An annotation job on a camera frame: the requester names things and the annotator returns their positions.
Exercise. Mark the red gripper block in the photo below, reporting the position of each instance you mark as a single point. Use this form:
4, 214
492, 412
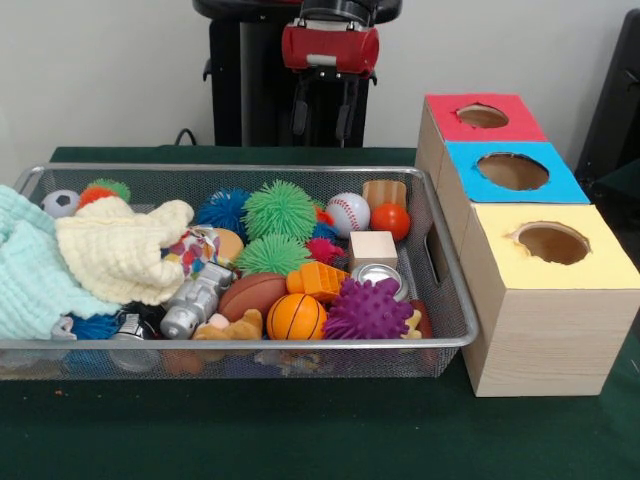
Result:
330, 45

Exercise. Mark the cream knitted cloth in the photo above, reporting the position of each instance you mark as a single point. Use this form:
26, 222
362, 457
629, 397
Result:
115, 245

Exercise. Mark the mint green knitted cloth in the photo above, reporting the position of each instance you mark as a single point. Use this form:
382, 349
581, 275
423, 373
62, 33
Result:
25, 280

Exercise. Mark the shallow silver mesh bin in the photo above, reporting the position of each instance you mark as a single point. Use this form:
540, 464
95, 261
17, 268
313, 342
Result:
350, 357

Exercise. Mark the wooden box with three holes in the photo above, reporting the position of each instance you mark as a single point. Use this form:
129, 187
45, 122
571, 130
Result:
550, 340

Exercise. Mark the white toy baseball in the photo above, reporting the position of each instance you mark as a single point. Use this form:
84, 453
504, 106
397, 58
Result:
348, 212

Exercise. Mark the green puffer toy with eyes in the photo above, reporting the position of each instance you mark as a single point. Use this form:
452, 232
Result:
280, 207

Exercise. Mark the small orange ball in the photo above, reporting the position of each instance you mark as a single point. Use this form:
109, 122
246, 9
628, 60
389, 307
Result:
391, 221

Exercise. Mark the plain wooden cube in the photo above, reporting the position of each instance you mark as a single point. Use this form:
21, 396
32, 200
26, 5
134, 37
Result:
372, 248

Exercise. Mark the purple spiky ball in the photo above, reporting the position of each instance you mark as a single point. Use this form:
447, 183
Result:
367, 310

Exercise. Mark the orange toy basketball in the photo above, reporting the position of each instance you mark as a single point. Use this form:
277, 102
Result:
296, 316

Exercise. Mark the grey plastic toy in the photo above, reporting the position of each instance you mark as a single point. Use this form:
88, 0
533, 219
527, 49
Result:
197, 300

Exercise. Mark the black upright panel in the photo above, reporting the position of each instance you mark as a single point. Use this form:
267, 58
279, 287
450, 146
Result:
617, 90

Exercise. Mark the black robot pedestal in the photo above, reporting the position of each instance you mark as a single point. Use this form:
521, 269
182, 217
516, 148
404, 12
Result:
250, 90

